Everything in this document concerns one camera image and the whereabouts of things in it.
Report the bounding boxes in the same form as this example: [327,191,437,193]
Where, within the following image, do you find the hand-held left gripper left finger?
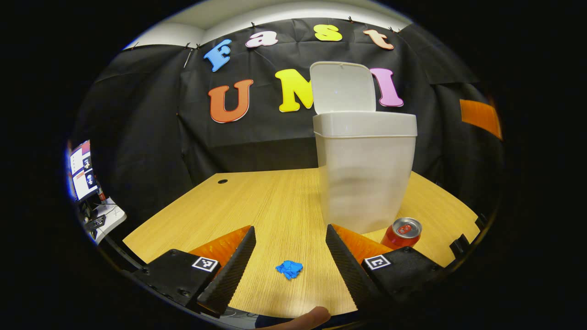
[133,225,256,318]

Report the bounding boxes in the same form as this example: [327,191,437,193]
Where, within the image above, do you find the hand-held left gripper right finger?
[325,224,448,316]

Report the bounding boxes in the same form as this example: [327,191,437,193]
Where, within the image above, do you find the computer monitor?
[68,140,99,202]

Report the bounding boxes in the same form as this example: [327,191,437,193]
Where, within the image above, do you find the red pop can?
[381,217,423,250]

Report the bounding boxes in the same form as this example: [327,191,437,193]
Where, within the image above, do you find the white side table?
[85,197,127,243]

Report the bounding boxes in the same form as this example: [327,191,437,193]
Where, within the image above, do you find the wooden desktop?
[122,167,481,319]

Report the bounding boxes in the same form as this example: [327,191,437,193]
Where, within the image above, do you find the blue paper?
[275,260,304,281]

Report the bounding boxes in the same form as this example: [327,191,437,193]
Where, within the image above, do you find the white desktop garbage bin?
[310,61,418,234]

